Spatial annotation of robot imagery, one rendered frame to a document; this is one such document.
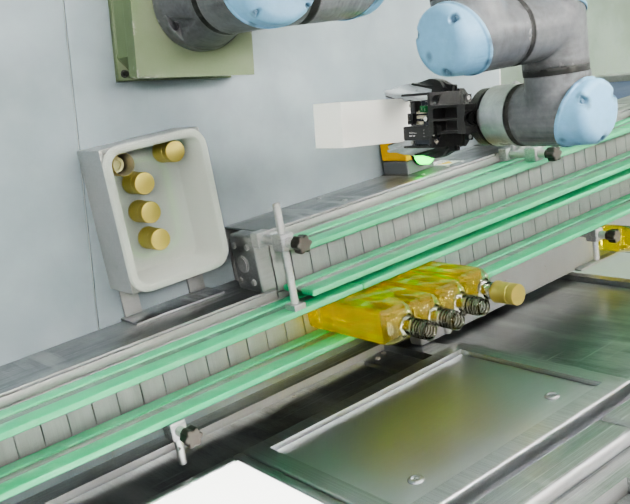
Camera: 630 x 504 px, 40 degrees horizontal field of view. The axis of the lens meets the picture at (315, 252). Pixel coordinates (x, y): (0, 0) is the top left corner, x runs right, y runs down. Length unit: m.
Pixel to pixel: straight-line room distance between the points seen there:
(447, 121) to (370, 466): 0.47
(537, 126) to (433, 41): 0.18
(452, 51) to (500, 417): 0.59
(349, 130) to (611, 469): 0.55
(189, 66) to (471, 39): 0.59
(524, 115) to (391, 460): 0.49
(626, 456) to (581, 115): 0.46
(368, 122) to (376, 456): 0.46
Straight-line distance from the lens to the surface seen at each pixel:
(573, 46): 1.03
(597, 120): 1.02
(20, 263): 1.36
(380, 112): 1.23
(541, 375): 1.41
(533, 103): 1.04
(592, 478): 1.18
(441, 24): 0.92
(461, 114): 1.09
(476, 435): 1.25
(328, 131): 1.21
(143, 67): 1.35
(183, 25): 1.35
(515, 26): 0.95
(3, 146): 1.34
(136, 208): 1.37
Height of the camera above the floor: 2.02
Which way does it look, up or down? 52 degrees down
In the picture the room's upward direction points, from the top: 98 degrees clockwise
